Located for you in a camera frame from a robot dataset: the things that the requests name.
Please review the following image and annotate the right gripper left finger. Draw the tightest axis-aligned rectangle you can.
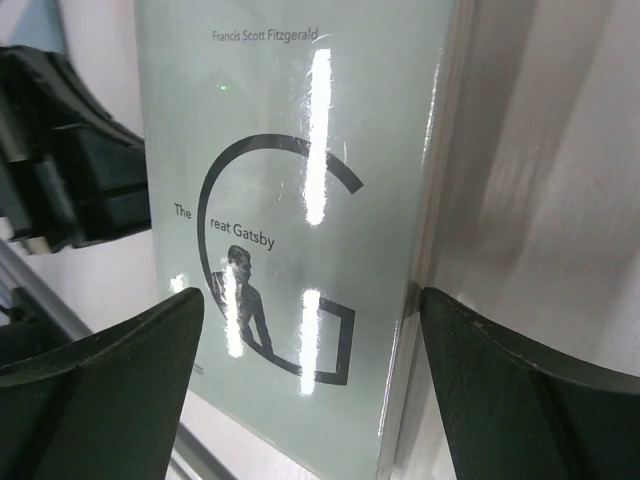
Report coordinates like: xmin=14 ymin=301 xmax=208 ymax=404
xmin=0 ymin=287 xmax=206 ymax=480

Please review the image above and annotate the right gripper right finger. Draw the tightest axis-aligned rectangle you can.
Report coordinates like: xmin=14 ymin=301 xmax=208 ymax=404
xmin=420 ymin=287 xmax=639 ymax=480

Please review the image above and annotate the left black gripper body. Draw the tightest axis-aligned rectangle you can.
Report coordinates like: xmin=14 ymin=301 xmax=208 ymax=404
xmin=1 ymin=47 xmax=55 ymax=250

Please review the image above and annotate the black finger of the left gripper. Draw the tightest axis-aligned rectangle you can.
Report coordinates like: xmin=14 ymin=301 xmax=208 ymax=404
xmin=10 ymin=45 xmax=151 ymax=253

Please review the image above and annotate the pale green Great Gatsby book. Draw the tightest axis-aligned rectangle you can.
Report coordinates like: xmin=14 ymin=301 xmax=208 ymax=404
xmin=135 ymin=1 xmax=475 ymax=479

